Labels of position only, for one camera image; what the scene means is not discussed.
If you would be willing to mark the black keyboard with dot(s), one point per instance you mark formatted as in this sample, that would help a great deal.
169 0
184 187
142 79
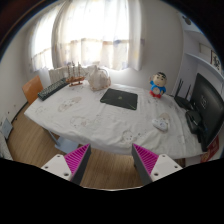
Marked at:
51 89

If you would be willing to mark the white sheer curtain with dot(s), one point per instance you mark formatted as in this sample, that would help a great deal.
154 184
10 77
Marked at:
107 33

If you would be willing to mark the light blue stool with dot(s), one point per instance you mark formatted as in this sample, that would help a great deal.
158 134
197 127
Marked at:
64 144

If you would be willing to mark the cartoon boy figurine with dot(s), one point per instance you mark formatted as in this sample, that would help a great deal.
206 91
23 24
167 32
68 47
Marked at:
158 82

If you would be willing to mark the wooden model sailing ship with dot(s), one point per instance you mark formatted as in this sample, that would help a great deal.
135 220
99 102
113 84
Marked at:
74 75

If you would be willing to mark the white patterned tablecloth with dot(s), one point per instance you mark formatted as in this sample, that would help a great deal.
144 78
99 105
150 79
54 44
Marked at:
77 114

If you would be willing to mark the white wall shelf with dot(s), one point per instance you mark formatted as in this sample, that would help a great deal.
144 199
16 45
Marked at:
200 49

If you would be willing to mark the white computer mouse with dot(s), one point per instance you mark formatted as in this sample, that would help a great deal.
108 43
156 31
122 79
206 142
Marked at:
160 124

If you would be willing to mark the black computer monitor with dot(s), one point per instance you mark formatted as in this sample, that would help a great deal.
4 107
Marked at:
209 104

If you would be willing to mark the orange wooden chair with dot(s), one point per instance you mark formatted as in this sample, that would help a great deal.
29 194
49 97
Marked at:
32 88

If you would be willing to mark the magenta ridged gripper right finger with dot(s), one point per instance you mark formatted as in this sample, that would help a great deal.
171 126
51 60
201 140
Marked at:
152 167

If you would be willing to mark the black mouse pad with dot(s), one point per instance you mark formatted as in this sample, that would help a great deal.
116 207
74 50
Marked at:
120 98

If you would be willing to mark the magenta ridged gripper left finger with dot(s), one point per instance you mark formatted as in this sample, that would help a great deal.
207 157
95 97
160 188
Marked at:
71 166

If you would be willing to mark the black wifi router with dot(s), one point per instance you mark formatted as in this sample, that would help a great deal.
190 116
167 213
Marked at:
182 101

